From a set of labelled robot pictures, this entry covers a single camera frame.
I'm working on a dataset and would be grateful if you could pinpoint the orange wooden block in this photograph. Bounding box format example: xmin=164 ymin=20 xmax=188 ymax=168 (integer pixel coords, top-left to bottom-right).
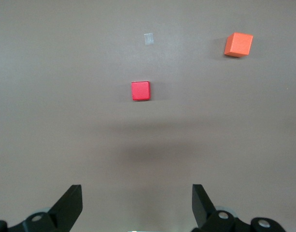
xmin=224 ymin=32 xmax=254 ymax=58

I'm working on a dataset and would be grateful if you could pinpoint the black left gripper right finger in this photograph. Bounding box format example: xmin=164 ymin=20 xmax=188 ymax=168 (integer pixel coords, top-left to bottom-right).
xmin=192 ymin=184 xmax=286 ymax=232

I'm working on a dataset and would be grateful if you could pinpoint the clear tape patch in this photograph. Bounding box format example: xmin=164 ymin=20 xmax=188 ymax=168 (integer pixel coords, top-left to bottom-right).
xmin=143 ymin=32 xmax=155 ymax=46

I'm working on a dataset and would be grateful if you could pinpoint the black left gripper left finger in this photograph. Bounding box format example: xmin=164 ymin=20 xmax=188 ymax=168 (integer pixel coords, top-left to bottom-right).
xmin=0 ymin=185 xmax=83 ymax=232

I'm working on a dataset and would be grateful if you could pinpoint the red wooden block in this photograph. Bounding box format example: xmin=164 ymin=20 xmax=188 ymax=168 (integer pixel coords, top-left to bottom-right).
xmin=131 ymin=81 xmax=151 ymax=102

